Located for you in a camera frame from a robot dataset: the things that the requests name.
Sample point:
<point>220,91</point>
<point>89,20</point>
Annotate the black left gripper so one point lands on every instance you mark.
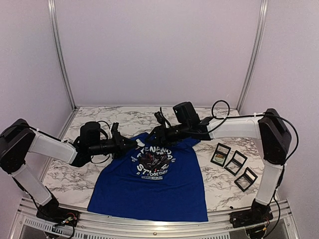
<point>120,148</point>

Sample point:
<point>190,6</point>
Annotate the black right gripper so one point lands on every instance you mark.
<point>160,133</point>

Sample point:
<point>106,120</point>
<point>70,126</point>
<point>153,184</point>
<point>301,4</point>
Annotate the blue panda print t-shirt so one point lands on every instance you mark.
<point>152,183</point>

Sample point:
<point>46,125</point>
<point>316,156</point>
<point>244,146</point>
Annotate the green round brooch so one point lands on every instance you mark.
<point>219,157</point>

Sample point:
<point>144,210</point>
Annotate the blue round brooch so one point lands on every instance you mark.
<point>140,143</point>

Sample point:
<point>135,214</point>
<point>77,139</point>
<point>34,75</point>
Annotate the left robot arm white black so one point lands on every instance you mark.
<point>20,139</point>

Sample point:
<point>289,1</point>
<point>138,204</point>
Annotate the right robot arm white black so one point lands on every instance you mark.
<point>268,128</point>

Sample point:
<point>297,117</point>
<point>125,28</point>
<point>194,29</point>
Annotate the black display box left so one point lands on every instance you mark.
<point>221,149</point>

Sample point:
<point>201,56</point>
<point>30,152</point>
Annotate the black display box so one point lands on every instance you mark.
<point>221,149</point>
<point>236,163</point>
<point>246,180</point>

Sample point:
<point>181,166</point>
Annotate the black display box middle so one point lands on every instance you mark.
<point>236,163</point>

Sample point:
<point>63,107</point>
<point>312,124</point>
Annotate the black display box right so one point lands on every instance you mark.
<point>246,180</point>

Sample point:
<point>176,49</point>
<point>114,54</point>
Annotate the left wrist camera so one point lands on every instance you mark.
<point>114,129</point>

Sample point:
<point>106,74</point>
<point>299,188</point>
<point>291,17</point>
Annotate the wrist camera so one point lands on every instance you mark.
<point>162,120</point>
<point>114,129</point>

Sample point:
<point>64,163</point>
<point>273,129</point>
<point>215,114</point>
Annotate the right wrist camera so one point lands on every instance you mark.
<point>162,120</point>

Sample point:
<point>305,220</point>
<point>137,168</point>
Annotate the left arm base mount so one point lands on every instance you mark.
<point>60,216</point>

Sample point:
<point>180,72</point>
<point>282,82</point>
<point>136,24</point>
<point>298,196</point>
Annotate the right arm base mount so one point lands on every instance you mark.
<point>251,216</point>

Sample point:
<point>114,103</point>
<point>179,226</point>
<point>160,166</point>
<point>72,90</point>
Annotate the left aluminium corner post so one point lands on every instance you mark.
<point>59,52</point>

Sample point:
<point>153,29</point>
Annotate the aluminium corner post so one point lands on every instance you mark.
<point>59,52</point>
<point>254,55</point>

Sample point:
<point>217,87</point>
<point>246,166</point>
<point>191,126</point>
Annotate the right aluminium corner post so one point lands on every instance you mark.
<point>254,55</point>

